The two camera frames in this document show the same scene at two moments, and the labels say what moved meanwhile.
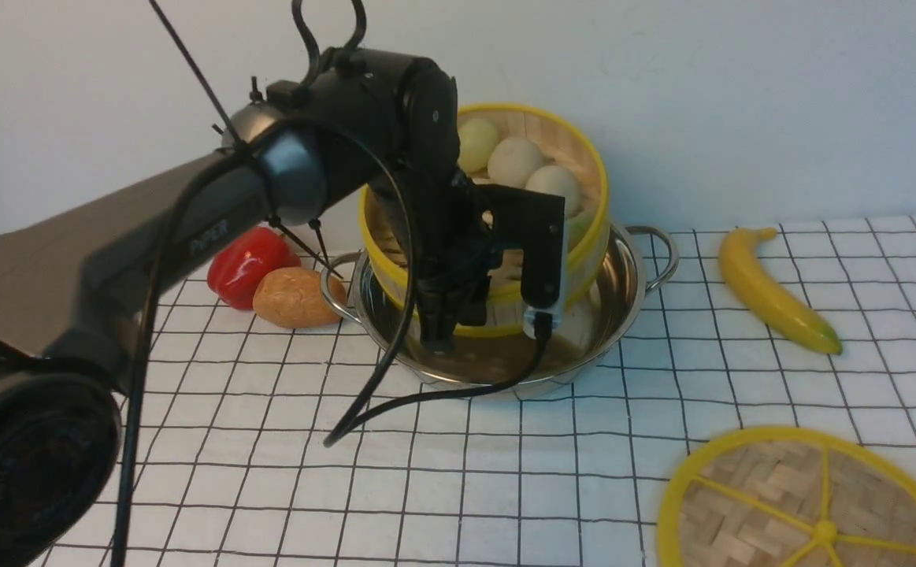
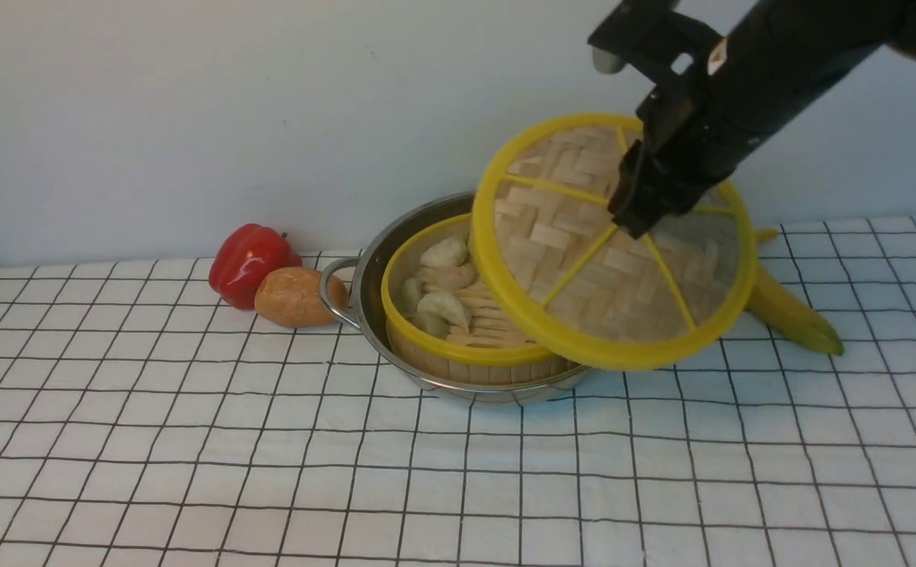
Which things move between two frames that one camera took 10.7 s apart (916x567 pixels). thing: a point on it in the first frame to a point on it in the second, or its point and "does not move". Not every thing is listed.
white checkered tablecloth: x=569 y=472 does not move
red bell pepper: x=234 y=271 does not move
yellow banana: x=778 y=310 does not move
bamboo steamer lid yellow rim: x=799 y=497 to x=561 y=276
